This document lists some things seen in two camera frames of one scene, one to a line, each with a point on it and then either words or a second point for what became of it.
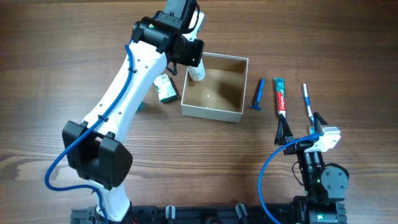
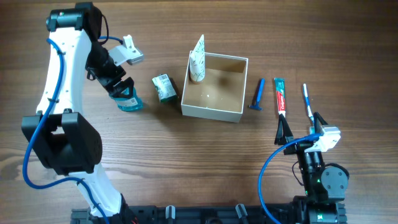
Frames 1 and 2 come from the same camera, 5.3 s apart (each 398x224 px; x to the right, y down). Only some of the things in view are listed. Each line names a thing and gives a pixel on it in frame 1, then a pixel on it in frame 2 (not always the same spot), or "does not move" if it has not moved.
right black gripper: [287, 135] does not move
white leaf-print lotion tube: [197, 73] does not move
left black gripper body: [191, 51] to [106, 71]
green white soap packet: [166, 90] does not move
